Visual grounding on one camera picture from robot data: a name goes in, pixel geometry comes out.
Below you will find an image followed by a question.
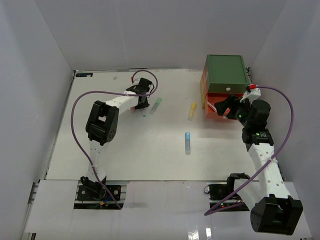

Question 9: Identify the green drawer box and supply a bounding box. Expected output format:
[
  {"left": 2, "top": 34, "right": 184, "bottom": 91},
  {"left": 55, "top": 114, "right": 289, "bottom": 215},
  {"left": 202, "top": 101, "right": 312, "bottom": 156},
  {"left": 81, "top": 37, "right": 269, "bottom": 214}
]
[{"left": 202, "top": 54, "right": 250, "bottom": 94}]

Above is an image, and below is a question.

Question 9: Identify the green cap highlighter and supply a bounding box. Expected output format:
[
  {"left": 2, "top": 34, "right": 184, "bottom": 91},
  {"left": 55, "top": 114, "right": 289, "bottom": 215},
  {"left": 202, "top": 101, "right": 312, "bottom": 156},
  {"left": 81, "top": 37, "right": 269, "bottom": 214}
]
[{"left": 149, "top": 97, "right": 162, "bottom": 115}]

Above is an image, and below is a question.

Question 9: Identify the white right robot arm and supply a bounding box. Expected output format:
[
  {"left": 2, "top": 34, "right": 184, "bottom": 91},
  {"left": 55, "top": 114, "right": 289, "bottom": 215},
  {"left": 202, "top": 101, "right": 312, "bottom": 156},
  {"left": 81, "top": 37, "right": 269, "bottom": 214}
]
[{"left": 214, "top": 94, "right": 303, "bottom": 236}]

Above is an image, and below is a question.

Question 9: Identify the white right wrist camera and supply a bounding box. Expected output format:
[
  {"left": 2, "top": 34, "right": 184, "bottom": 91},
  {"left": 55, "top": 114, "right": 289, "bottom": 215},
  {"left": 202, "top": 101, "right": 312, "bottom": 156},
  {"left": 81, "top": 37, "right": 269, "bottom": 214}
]
[{"left": 240, "top": 84, "right": 261, "bottom": 104}]

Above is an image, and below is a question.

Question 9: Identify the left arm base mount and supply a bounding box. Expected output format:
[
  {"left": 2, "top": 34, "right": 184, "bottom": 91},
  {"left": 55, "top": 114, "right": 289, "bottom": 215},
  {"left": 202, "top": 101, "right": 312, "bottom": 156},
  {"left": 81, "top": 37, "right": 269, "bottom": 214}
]
[{"left": 74, "top": 183, "right": 125, "bottom": 210}]

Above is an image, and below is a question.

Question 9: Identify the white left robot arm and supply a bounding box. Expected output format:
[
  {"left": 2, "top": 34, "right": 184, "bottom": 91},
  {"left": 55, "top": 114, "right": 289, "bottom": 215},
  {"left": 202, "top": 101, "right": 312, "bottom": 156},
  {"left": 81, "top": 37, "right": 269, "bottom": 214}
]
[{"left": 80, "top": 77, "right": 154, "bottom": 200}]

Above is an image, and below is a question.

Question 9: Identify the yellow cap highlighter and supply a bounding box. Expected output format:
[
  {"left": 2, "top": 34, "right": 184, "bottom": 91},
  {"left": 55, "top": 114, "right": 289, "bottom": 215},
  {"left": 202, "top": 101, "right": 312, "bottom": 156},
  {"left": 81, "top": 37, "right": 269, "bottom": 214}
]
[{"left": 187, "top": 102, "right": 197, "bottom": 121}]

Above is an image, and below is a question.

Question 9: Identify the yellow drawer box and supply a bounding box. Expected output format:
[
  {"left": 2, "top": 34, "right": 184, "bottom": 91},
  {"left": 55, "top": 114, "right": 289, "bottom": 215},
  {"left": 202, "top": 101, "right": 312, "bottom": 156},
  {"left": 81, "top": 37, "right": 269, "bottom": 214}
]
[{"left": 200, "top": 75, "right": 206, "bottom": 109}]

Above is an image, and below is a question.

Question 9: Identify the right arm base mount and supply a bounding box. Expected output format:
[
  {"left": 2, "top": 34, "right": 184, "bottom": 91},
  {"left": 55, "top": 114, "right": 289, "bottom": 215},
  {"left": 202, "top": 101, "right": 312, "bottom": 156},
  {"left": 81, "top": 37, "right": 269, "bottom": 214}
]
[{"left": 203, "top": 183, "right": 249, "bottom": 212}]

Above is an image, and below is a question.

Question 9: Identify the blue label sticker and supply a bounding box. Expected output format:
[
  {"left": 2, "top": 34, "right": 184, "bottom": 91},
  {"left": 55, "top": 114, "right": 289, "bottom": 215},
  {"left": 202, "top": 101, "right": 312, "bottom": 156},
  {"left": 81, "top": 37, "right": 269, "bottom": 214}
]
[{"left": 75, "top": 72, "right": 93, "bottom": 78}]

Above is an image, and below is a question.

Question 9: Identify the orange drawer box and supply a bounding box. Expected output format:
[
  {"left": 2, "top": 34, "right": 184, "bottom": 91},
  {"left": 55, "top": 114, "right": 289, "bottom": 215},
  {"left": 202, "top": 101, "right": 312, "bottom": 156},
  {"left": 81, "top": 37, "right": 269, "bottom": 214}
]
[{"left": 201, "top": 65, "right": 245, "bottom": 121}]

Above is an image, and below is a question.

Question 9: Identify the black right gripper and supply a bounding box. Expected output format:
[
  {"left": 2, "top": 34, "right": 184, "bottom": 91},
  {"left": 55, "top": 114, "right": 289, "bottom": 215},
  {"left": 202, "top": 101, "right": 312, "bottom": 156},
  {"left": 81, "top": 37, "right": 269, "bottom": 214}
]
[{"left": 214, "top": 94, "right": 254, "bottom": 128}]

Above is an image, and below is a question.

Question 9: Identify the blue cap highlighter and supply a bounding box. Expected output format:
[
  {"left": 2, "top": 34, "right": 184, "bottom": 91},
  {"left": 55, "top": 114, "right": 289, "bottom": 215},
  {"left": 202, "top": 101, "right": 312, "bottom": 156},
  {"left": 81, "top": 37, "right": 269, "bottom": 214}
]
[{"left": 184, "top": 132, "right": 191, "bottom": 155}]

